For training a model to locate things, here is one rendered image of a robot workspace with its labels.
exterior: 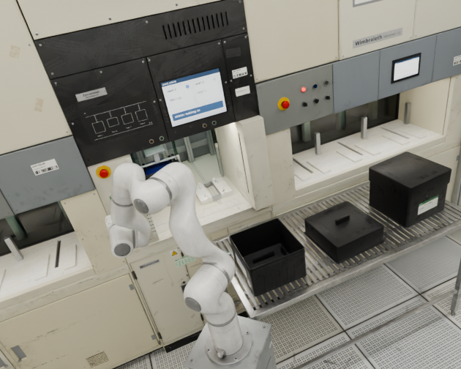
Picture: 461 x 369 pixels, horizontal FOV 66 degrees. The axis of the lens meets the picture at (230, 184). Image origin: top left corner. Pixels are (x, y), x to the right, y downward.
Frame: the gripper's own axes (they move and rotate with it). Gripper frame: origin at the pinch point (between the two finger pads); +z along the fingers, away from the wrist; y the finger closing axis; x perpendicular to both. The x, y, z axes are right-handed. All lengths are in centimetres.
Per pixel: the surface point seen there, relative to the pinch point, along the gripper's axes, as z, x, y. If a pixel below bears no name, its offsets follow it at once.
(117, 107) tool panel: 12.2, 42.2, 15.7
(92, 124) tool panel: 12.2, 37.9, 3.2
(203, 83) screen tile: 12, 43, 57
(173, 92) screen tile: 12, 42, 42
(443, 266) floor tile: -17, -120, 196
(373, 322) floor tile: -31, -120, 123
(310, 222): -18, -34, 91
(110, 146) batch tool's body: 12.2, 25.9, 7.3
